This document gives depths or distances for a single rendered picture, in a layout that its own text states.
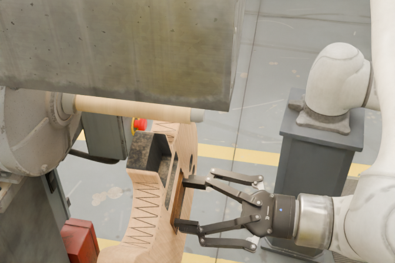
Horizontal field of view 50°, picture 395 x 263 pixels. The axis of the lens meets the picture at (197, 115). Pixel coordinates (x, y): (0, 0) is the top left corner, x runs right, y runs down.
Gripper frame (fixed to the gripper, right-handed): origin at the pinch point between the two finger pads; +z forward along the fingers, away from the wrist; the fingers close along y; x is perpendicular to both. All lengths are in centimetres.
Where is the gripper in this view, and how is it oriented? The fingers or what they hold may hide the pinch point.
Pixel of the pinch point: (180, 202)
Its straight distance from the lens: 78.0
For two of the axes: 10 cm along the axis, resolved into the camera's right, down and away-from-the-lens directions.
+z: -9.8, -1.1, 1.5
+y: 1.7, -8.7, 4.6
